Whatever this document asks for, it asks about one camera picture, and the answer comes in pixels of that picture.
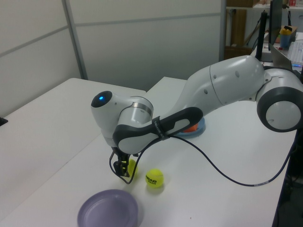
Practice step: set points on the yellow tennis ball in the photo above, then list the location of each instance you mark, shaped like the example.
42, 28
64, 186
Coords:
158, 173
133, 166

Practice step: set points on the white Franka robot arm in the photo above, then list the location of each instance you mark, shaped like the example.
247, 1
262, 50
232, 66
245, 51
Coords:
225, 80

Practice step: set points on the black monitor stand pole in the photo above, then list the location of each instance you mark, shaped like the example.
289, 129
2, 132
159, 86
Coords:
261, 35

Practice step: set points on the orange cube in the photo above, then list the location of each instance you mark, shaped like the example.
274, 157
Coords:
193, 128

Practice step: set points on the yellow object in cup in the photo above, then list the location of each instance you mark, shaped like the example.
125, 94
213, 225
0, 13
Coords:
285, 30

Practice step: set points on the blue cup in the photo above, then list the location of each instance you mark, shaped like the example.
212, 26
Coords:
284, 41

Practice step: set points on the dark monitor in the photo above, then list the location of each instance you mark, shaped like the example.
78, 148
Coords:
275, 21

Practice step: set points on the blue plate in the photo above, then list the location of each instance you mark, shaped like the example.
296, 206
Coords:
198, 131

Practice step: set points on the tall brown cardboard sheet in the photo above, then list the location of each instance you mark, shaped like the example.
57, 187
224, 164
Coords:
238, 26

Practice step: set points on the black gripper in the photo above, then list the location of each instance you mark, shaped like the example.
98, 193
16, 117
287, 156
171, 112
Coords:
122, 157

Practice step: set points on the brown cardboard box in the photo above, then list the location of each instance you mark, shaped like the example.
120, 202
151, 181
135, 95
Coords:
237, 53

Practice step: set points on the purple plate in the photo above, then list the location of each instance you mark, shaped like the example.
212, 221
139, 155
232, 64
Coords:
106, 210

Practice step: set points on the white keyboard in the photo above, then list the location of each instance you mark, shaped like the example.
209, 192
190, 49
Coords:
297, 52

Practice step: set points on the grey laptop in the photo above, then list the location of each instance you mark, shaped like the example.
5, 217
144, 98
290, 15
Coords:
280, 59

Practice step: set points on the grey partition post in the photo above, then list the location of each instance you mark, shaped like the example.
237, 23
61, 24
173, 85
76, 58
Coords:
223, 30

